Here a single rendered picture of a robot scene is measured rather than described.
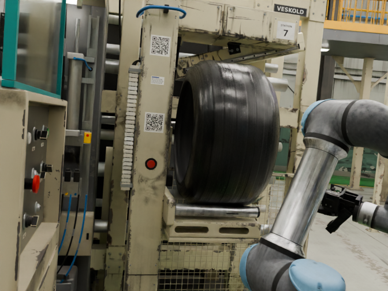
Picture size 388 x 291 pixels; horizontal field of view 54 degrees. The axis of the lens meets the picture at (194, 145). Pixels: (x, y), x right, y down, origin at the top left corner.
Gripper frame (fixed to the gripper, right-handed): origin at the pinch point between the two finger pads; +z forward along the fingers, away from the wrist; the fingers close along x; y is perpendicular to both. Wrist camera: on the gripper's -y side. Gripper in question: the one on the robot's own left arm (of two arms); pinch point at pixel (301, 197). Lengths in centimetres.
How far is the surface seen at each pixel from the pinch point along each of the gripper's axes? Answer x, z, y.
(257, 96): -2.4, 20.6, 33.0
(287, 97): -861, 411, -251
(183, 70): -27, 76, 31
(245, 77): -5.8, 28.1, 38.4
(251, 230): 6.3, 15.8, -17.2
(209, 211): 15.3, 29.2, -9.3
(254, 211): 1.3, 17.5, -11.8
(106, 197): 0, 115, -43
